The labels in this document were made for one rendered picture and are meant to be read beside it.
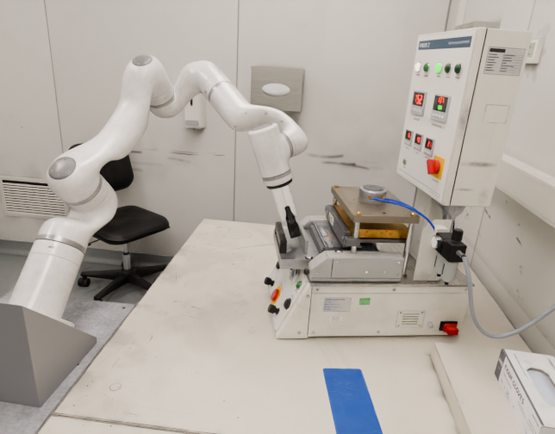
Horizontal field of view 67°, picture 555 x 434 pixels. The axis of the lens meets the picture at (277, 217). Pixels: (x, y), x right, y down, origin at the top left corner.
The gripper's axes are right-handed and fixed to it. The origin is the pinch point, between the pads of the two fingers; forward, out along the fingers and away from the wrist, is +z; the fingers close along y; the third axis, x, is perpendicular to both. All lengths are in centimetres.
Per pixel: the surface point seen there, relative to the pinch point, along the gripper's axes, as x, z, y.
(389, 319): 18.0, 27.1, 17.0
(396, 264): 23.3, 11.4, 16.3
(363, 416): 2, 28, 44
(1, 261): -207, 32, -178
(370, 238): 19.2, 5.0, 10.0
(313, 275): 1.1, 7.1, 16.3
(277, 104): 15, -19, -143
